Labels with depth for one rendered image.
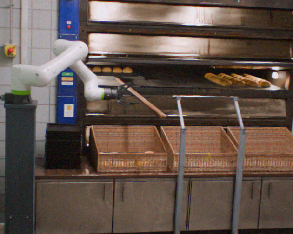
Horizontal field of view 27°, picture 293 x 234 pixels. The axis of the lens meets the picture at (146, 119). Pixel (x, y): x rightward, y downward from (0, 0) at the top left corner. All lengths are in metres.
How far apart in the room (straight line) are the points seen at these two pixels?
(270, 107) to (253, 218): 1.05
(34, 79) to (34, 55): 1.13
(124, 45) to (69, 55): 1.07
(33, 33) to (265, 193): 2.27
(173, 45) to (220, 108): 0.70
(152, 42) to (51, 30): 0.84
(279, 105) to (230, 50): 0.69
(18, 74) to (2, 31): 1.06
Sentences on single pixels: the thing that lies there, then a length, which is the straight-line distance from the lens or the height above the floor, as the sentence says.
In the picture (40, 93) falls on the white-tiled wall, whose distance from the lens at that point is 4.98.
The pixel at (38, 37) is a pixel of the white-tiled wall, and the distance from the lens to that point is 4.93.
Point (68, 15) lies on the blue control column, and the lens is 4.91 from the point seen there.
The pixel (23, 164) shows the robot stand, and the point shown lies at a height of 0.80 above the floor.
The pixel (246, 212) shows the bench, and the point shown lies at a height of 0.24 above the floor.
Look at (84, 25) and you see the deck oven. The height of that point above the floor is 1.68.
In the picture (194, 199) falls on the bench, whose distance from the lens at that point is 4.83.
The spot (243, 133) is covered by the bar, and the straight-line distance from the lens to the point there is 4.75.
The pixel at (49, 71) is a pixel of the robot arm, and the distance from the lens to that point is 3.86.
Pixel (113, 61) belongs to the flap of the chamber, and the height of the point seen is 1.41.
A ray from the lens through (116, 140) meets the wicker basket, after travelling 5.06.
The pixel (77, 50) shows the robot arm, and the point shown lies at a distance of 4.07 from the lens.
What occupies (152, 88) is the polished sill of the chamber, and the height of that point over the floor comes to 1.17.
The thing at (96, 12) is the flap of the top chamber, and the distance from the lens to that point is 4.96.
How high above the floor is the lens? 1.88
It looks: 11 degrees down
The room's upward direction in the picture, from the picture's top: 3 degrees clockwise
